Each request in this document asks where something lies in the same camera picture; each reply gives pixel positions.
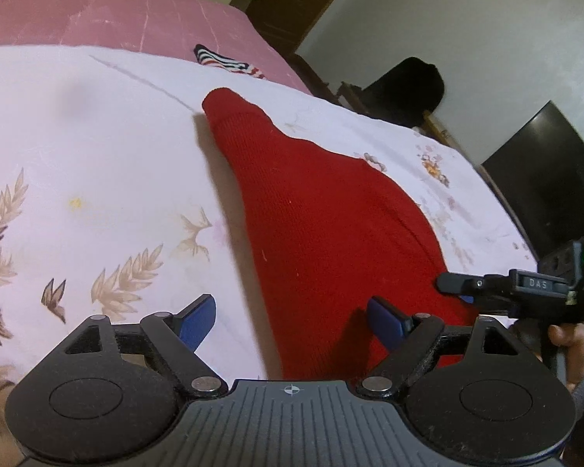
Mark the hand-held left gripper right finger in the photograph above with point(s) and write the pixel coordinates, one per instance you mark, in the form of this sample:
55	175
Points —
387	321

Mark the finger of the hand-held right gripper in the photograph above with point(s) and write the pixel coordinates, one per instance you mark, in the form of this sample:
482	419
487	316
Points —
467	299
455	282

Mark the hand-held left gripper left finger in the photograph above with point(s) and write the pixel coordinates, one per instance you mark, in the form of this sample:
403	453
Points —
198	321

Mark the red knit sweater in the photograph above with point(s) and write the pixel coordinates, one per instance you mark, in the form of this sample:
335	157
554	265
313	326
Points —
331	233

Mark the person's right hand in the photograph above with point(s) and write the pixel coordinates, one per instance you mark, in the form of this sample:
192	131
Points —
572	350

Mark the black screen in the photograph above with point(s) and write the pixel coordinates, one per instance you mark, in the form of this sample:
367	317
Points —
550	180

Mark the black bag on chair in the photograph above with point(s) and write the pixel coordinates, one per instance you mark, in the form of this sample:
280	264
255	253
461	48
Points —
404	90

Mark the white floral bedsheet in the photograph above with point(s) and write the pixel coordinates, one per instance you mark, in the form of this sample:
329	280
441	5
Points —
102	146

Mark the striped cloth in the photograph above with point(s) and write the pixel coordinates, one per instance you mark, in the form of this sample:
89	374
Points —
228	63

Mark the pink bedsheet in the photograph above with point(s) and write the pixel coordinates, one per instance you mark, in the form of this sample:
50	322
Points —
126	17

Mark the brown wooden door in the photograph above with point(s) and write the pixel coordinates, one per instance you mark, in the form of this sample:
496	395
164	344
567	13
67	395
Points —
297	5

